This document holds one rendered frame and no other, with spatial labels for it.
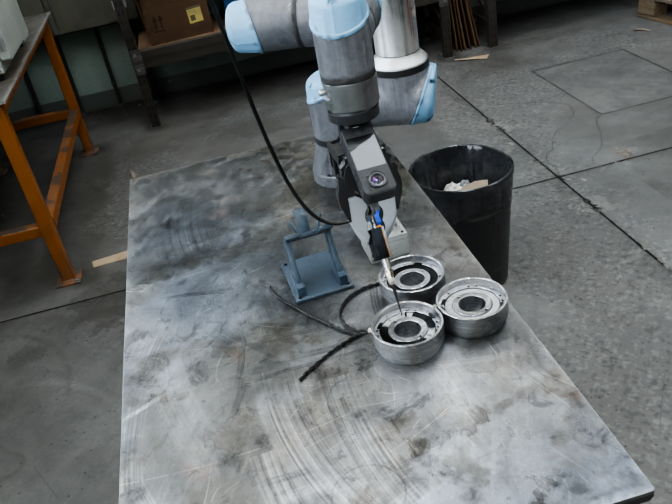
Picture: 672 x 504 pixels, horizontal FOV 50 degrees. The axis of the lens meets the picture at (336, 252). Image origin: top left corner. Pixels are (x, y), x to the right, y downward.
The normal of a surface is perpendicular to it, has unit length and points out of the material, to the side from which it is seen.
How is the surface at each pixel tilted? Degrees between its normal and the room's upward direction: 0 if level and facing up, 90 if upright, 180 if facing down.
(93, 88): 90
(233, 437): 0
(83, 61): 90
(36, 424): 0
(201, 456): 0
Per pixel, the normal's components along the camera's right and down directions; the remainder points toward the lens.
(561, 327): -0.16, -0.83
